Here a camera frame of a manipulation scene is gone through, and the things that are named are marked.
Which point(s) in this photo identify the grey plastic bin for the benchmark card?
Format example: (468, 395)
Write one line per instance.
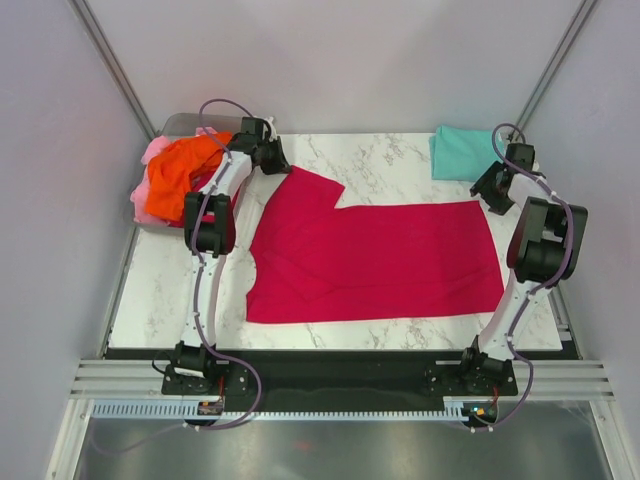
(177, 126)

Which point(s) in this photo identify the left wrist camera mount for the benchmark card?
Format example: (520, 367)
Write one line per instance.
(260, 129)

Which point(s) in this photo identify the orange t shirt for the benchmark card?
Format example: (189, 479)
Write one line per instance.
(172, 171)

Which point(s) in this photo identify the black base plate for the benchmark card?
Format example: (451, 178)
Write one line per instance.
(324, 382)

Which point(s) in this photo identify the right aluminium frame post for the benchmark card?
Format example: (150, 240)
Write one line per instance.
(568, 40)

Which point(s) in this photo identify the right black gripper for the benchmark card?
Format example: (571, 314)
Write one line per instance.
(481, 184)

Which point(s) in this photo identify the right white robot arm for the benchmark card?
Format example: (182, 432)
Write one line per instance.
(543, 250)

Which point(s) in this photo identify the aluminium frame post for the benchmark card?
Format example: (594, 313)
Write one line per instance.
(110, 60)
(568, 40)

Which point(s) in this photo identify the folded teal t shirt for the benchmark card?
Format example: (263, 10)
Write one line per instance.
(461, 155)

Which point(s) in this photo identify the crimson red t shirt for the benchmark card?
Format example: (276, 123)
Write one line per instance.
(318, 262)

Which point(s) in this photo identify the light pink t shirt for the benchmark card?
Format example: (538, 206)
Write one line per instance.
(172, 170)

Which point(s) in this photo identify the white slotted cable duct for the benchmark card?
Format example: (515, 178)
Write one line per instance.
(217, 408)

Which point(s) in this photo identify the left aluminium frame post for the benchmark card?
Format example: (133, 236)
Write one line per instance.
(110, 60)

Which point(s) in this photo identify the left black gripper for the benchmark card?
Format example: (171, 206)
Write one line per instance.
(280, 165)

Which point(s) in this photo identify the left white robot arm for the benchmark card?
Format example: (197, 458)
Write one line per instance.
(210, 235)

